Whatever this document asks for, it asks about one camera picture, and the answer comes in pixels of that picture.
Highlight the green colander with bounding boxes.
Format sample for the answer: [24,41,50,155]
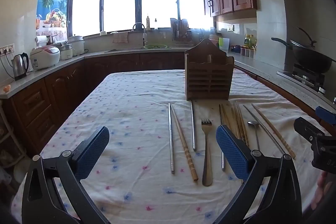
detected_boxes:
[143,43,168,50]

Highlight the steel electric kettle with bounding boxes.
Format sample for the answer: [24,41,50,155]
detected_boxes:
[11,52,30,81]

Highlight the paper towel roll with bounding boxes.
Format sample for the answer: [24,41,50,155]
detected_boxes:
[35,35,52,47]

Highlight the metal spoon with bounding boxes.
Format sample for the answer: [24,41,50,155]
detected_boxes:
[247,121,260,151]

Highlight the person's right hand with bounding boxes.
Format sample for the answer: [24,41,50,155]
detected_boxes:
[310,171,328,211]

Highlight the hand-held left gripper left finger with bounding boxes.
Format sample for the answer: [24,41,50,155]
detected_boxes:
[21,126,111,224]

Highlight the pink dish towel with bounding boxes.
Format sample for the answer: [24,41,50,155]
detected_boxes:
[113,32,129,44]

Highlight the white star-print tablecloth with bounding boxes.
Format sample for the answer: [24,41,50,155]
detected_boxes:
[12,69,331,224]

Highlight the wall power strip socket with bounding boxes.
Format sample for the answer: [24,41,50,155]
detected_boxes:
[0,43,15,55]

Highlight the metal fork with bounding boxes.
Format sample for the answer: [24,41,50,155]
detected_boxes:
[201,119,213,187]

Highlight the tropical fruit wall poster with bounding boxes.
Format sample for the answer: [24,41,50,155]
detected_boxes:
[35,0,70,36]

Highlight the small white steamer pot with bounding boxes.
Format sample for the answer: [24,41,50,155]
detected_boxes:
[59,43,73,61]

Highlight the metal chopstick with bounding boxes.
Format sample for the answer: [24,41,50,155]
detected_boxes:
[243,105,286,156]
[219,104,226,171]
[190,100,197,152]
[168,102,175,174]

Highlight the yellow oil bottles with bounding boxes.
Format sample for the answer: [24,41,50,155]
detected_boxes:
[244,34,257,47]

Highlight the red and white rice cooker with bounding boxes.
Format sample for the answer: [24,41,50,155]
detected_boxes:
[30,46,61,71]

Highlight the green and white pitcher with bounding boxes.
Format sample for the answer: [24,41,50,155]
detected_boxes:
[218,37,230,50]

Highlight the wooden utensil holder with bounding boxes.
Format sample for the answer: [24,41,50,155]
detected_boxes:
[184,38,235,101]

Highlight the wire dish rack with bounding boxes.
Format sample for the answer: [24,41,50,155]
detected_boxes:
[170,18,195,42]

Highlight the wooden chopstick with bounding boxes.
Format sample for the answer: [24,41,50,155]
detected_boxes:
[232,102,246,144]
[224,104,240,139]
[221,104,237,136]
[251,103,296,159]
[171,105,199,183]
[235,101,249,148]

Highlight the black wok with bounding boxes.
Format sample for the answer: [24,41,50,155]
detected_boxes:
[271,27,336,74]

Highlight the wooden base cabinets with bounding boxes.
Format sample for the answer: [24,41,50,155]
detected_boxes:
[0,52,328,164]

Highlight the gas stove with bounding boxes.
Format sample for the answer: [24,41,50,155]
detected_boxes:
[277,64,332,96]

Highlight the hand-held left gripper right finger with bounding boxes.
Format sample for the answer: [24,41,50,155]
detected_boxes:
[214,125,302,224]

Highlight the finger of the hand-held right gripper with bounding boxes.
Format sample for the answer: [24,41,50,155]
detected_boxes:
[293,117,326,147]
[315,106,336,125]

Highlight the row of spice jars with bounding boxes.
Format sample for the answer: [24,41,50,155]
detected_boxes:
[240,46,256,59]

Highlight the chrome kitchen faucet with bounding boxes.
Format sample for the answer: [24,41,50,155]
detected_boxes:
[132,22,147,47]

